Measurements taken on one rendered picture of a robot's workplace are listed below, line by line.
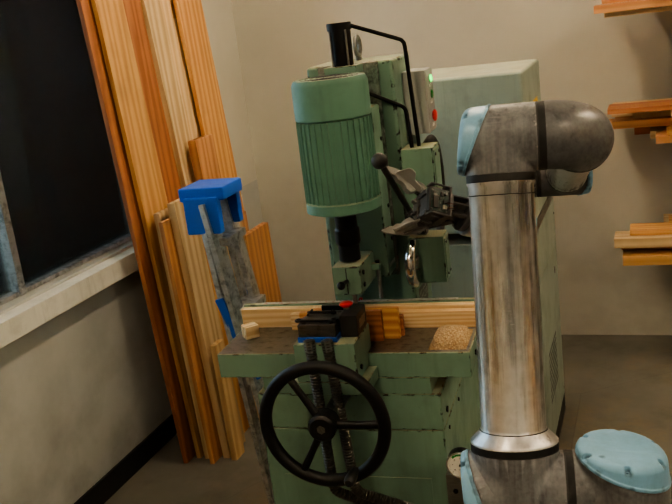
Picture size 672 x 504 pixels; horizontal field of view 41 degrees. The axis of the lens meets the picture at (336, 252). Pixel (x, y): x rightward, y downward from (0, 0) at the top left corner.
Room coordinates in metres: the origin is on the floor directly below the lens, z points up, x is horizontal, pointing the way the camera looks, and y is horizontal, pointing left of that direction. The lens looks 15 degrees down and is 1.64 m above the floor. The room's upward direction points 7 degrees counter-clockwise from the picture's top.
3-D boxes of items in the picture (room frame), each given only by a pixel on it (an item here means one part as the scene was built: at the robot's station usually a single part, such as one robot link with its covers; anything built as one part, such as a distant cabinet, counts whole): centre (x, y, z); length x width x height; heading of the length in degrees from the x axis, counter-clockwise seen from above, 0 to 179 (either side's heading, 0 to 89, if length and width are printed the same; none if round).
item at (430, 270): (2.19, -0.24, 1.02); 0.09 x 0.07 x 0.12; 73
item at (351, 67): (2.19, -0.07, 1.54); 0.08 x 0.08 x 0.17; 73
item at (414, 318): (2.03, -0.14, 0.92); 0.55 x 0.02 x 0.04; 73
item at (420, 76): (2.32, -0.26, 1.40); 0.10 x 0.06 x 0.16; 163
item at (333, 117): (2.06, -0.03, 1.35); 0.18 x 0.18 x 0.31
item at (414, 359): (1.96, 0.01, 0.87); 0.61 x 0.30 x 0.06; 73
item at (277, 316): (2.08, -0.03, 0.92); 0.60 x 0.02 x 0.05; 73
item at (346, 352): (1.88, 0.03, 0.91); 0.15 x 0.14 x 0.09; 73
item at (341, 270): (2.08, -0.04, 1.03); 0.14 x 0.07 x 0.09; 163
